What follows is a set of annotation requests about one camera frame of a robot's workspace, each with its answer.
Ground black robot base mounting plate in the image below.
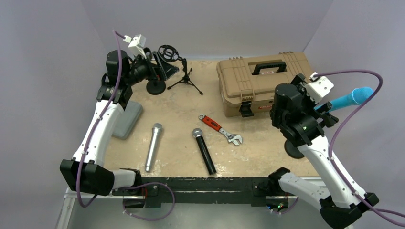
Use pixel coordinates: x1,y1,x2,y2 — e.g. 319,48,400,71
112,176,288,209

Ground blue foam covered microphone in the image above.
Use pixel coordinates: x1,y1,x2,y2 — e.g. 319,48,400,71
328,87,374,112

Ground red handled adjustable wrench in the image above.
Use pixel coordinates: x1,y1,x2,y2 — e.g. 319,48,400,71
198,114,243,146

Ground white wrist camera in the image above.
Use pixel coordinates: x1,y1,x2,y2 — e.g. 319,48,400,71
123,34,147,58
304,72,334,104

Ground silver mesh head microphone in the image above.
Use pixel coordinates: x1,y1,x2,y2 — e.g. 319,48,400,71
145,123,163,172

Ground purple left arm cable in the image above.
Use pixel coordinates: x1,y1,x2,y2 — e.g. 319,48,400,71
75,30,175,222

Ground black round base mic stand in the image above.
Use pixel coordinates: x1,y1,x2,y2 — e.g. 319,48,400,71
142,47,167,95

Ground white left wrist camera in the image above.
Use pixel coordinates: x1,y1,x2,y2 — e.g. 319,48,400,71
123,34,147,58

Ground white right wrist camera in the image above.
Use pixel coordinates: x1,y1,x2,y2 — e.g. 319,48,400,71
304,72,334,104

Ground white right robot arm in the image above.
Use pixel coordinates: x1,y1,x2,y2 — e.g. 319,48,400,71
266,73,379,229

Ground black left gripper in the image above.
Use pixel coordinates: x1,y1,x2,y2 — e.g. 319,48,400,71
124,52,178,86

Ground black microphone with mesh head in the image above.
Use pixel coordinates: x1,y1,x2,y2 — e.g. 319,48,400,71
192,128,216,175

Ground tan plastic tool case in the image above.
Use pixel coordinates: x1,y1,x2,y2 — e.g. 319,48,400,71
216,52,314,117

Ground aluminium table frame rails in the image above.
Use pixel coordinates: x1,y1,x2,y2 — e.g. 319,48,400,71
55,58,146,229

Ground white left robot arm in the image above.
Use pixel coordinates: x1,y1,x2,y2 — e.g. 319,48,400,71
60,48,179,196

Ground black tripod shock mount stand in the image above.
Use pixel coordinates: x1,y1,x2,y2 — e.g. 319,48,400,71
158,44,204,96

